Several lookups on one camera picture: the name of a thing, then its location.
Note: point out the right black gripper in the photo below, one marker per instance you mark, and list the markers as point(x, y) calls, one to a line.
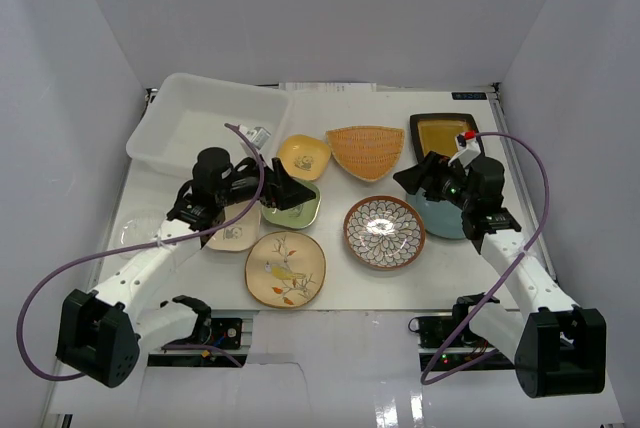
point(428, 175)

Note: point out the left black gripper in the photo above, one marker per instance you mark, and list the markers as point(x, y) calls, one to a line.
point(273, 188)

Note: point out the blue-grey round plate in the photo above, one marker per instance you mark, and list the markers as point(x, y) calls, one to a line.
point(442, 219)

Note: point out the petal pattern round plate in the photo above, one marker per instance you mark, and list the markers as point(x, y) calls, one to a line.
point(384, 232)

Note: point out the bird painted cream plate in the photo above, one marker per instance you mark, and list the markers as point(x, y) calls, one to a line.
point(285, 270)

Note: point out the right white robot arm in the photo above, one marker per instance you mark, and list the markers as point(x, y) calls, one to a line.
point(556, 347)

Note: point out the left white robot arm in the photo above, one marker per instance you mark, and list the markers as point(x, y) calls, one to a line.
point(102, 332)

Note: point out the white plastic bin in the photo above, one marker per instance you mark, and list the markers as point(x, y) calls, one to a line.
point(189, 114)

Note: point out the green square panda dish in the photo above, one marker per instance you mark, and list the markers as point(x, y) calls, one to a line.
point(298, 217)

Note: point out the yellow square panda dish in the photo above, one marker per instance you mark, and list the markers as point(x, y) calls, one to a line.
point(304, 157)

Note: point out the black square amber plate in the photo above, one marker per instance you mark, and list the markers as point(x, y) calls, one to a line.
point(437, 132)

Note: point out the orange woven fan basket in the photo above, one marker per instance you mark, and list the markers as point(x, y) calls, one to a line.
point(369, 153)

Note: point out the cream square panda dish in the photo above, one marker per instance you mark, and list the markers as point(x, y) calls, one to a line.
point(240, 236)

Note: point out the blue label sticker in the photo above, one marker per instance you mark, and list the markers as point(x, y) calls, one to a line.
point(468, 96)

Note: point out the papers at table back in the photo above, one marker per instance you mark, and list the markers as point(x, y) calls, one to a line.
point(327, 87)

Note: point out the clear glass square dish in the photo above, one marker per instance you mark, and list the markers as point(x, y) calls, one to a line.
point(137, 227)

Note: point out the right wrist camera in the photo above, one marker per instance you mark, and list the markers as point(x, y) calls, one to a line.
point(469, 147)

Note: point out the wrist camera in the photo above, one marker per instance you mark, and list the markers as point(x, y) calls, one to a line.
point(469, 147)
point(257, 136)

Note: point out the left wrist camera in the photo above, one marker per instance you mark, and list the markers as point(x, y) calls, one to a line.
point(257, 136)

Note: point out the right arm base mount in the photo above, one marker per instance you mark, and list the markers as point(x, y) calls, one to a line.
point(432, 331)

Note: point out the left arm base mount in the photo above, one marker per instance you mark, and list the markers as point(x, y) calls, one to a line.
point(225, 333)

